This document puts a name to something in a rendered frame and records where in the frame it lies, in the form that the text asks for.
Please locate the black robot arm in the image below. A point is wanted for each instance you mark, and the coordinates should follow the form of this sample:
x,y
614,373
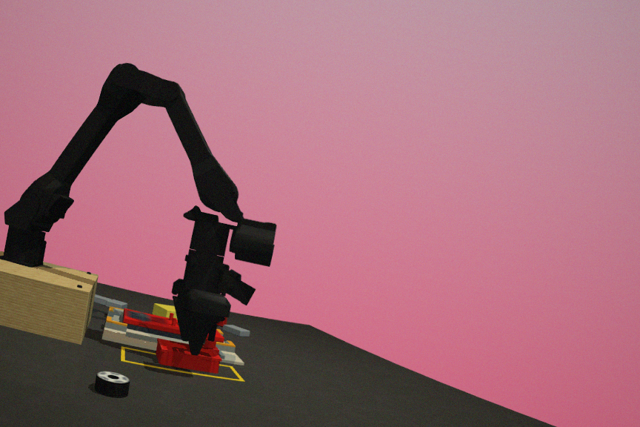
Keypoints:
x,y
48,198

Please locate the black toy tyre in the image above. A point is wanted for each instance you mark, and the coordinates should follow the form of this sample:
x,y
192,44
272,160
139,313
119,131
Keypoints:
x,y
112,384

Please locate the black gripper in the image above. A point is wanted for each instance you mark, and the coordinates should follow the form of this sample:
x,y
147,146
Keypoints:
x,y
198,306

